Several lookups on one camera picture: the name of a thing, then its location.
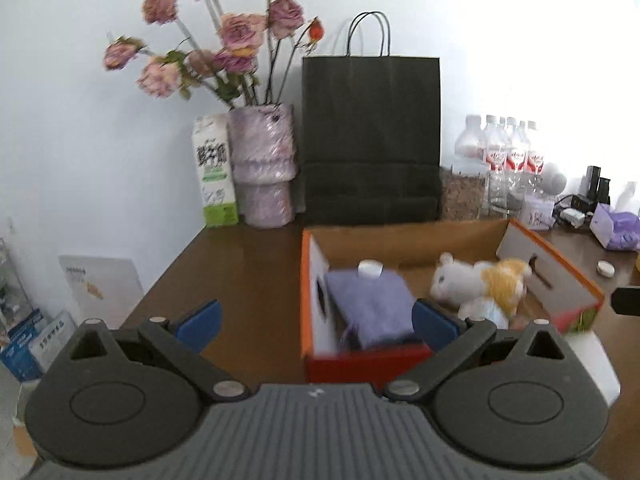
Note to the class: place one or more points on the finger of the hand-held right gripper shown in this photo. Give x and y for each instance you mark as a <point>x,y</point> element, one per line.
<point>627,301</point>

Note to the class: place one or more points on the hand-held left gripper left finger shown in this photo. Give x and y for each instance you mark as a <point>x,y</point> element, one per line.
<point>200,325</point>

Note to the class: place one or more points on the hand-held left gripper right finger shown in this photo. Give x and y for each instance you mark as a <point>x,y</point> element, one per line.
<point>435,330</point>

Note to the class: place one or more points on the white and yellow plush toy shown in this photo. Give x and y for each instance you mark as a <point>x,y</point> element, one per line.
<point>480,280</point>

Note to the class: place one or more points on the purple knitted cloth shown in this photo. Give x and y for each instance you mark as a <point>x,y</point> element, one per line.
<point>370,305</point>

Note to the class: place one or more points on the white translucent plastic box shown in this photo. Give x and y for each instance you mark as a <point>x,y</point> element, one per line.
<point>595,365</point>

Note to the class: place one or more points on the red and orange cardboard box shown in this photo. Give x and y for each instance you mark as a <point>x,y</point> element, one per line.
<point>360,367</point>

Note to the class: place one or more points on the white round jar lid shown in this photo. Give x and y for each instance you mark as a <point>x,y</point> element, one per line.
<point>370,268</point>

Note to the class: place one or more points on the brown wooden desktop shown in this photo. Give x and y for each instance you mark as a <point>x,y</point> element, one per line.
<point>250,285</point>

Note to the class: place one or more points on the small white round disc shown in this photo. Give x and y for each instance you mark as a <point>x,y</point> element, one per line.
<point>605,268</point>

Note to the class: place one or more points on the purple tissue pack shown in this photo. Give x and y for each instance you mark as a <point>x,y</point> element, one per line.
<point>617,225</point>

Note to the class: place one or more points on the white charger adapter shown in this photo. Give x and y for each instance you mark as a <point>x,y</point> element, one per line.
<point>572,217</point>

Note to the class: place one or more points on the white flat panel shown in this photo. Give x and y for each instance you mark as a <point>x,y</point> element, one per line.
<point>100,285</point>

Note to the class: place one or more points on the black power adapter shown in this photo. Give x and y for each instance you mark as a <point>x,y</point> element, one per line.
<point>581,202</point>

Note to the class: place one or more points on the black cylindrical device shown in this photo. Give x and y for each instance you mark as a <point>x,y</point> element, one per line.
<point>595,180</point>

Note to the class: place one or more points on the white floral tin box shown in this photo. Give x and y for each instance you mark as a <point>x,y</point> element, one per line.
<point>537,212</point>

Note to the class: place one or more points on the clear lidded food container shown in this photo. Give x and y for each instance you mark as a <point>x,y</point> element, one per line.
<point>462,195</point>

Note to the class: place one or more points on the white round desk fan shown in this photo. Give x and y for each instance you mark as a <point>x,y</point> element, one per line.
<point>552,179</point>

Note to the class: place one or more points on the clear drinking glass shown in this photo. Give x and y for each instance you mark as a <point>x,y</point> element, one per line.
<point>504,202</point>

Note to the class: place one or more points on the white and green milk carton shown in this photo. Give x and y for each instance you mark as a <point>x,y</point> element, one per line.
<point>215,175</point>

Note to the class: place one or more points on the blue and white cartons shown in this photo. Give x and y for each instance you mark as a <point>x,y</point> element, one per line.
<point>30,347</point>

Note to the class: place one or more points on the purple textured vase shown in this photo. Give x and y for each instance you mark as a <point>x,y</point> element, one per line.
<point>262,165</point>

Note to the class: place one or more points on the pack of water bottles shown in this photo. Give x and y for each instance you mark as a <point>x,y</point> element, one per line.
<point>505,155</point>

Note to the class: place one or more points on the metal storage rack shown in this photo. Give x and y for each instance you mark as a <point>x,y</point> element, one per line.
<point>7,280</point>

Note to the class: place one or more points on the black paper shopping bag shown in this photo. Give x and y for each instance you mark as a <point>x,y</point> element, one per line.
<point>370,135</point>

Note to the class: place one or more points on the dried pink rose bouquet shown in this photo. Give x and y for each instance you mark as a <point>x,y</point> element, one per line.
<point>235,35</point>

